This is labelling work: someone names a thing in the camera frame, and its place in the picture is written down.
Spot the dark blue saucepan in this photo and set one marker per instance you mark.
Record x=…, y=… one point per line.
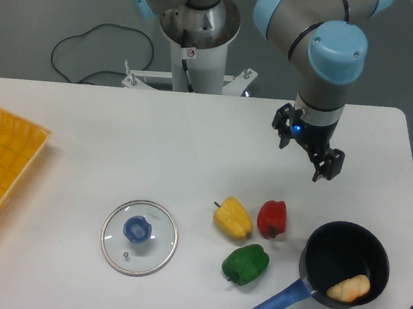
x=335, y=252

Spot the red bell pepper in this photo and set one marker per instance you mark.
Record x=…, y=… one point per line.
x=272, y=219

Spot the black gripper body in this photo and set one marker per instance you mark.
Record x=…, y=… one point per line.
x=313, y=129

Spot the bread roll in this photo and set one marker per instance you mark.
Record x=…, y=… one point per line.
x=349, y=290

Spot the yellow bell pepper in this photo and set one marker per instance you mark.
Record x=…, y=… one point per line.
x=232, y=218

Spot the green bell pepper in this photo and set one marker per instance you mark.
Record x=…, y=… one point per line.
x=245, y=264

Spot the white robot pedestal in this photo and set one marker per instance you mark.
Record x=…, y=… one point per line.
x=199, y=42

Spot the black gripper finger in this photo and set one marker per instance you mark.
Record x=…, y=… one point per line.
x=328, y=164
x=282, y=123

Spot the glass pot lid blue knob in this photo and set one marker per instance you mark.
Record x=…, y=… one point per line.
x=139, y=238

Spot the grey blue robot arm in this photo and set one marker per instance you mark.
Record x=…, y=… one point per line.
x=320, y=38

